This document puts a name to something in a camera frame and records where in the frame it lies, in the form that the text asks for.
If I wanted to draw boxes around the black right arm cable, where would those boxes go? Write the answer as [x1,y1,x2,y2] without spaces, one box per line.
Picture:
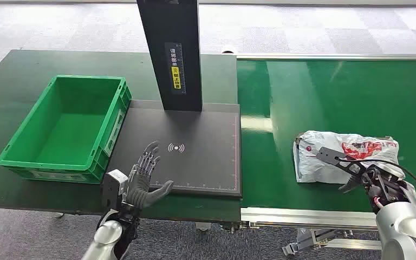
[335,158,416,228]

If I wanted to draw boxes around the black inbound scanner machine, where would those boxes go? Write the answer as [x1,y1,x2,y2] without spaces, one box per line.
[106,0,243,199]

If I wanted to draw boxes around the white crate front label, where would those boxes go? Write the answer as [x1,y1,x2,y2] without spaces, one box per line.
[28,170,87,183]

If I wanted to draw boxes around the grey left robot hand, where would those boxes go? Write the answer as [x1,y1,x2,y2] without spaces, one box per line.
[121,141,174,211]

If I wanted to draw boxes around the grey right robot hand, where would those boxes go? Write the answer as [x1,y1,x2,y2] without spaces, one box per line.
[338,167,374,194]

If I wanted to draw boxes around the metal conveyor support bracket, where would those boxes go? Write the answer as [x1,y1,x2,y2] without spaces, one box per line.
[282,228,383,257]

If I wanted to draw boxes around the black yellow column label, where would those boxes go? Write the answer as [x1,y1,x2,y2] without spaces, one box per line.
[164,42,187,95]

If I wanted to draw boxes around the green conveyor belt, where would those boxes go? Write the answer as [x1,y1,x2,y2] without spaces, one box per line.
[236,54,416,231]

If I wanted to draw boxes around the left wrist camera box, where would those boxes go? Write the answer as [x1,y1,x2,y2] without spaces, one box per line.
[101,170,129,213]

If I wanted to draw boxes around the white plastic mailer package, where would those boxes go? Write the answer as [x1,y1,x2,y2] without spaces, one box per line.
[292,130,406,184]

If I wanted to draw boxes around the dark green table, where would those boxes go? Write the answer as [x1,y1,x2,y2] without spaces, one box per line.
[0,49,243,224]

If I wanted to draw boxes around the green plastic crate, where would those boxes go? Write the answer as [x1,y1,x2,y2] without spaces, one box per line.
[0,74,133,185]

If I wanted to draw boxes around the white crate side label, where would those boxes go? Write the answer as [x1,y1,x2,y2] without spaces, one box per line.
[103,109,125,157]

